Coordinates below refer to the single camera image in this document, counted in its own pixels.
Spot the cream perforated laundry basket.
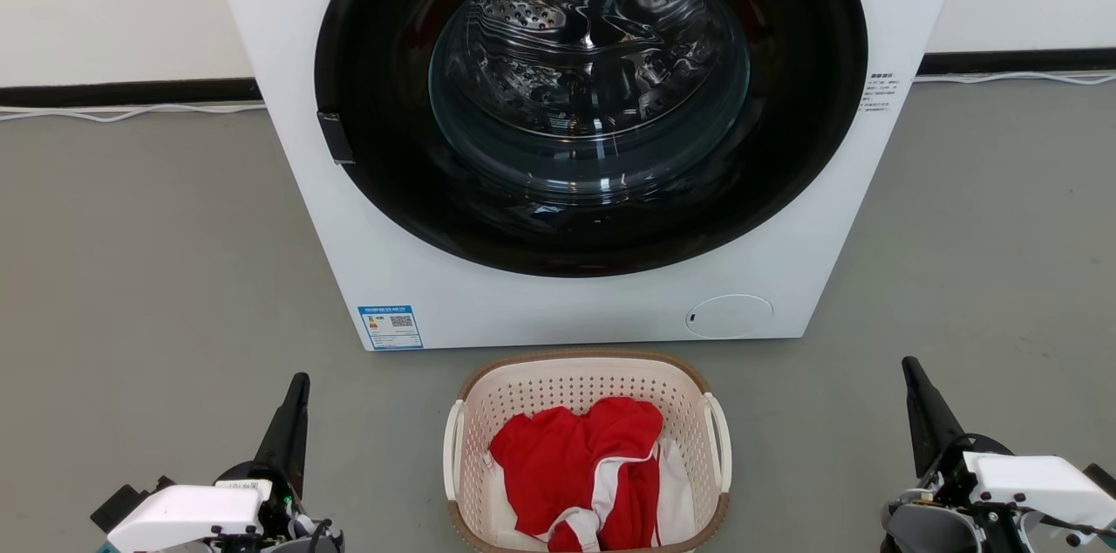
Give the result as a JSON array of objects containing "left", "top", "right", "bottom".
[{"left": 442, "top": 349, "right": 733, "bottom": 553}]

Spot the blue energy label sticker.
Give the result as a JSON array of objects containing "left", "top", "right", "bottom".
[{"left": 357, "top": 304, "right": 425, "bottom": 351}]

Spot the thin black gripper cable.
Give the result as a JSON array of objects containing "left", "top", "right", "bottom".
[{"left": 1016, "top": 508, "right": 1116, "bottom": 536}]

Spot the red garment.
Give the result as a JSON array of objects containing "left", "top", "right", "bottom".
[{"left": 489, "top": 396, "right": 665, "bottom": 553}]

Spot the small printed text sticker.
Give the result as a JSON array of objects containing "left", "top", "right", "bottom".
[{"left": 857, "top": 72, "right": 897, "bottom": 114}]

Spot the black baseboard strip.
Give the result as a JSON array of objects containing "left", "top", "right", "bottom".
[
  {"left": 0, "top": 79, "right": 262, "bottom": 109},
  {"left": 917, "top": 48, "right": 1116, "bottom": 76}
]

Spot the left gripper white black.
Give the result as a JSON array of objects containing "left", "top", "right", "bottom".
[{"left": 90, "top": 372, "right": 311, "bottom": 553}]

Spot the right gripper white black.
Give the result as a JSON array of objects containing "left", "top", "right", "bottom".
[{"left": 901, "top": 356, "right": 1116, "bottom": 553}]

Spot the white garment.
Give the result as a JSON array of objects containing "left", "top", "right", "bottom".
[{"left": 484, "top": 438, "right": 698, "bottom": 550}]

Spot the white floor cable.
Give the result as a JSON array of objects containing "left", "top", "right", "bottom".
[
  {"left": 0, "top": 102, "right": 267, "bottom": 123},
  {"left": 914, "top": 70, "right": 1116, "bottom": 86}
]

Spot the round black glass washer door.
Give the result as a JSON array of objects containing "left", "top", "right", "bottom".
[{"left": 314, "top": 0, "right": 869, "bottom": 278}]

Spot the black washer door latch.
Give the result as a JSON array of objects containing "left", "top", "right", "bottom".
[{"left": 316, "top": 111, "right": 356, "bottom": 166}]

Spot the white front-load washing machine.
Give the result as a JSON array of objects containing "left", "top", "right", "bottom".
[{"left": 199, "top": 0, "right": 975, "bottom": 352}]

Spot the round white filter cover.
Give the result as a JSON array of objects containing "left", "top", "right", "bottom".
[{"left": 684, "top": 294, "right": 774, "bottom": 340}]

